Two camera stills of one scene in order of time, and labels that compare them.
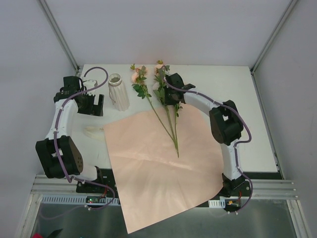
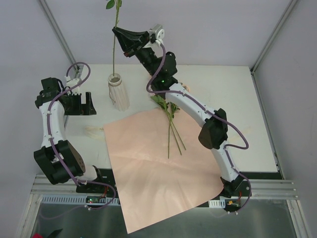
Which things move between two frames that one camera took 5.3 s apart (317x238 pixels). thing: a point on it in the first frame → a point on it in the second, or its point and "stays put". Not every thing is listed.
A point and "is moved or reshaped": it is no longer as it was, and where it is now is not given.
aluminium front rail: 271,188 stays put
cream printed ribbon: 93,132 stays put
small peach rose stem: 177,106 → 174,107
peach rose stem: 160,79 is moved or reshaped
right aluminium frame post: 272,37 stays put
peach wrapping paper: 165,159 stays put
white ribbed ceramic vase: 118,93 stays put
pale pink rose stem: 158,92 → 165,105
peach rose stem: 138,76 → 116,4
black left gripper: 92,105 → 75,104
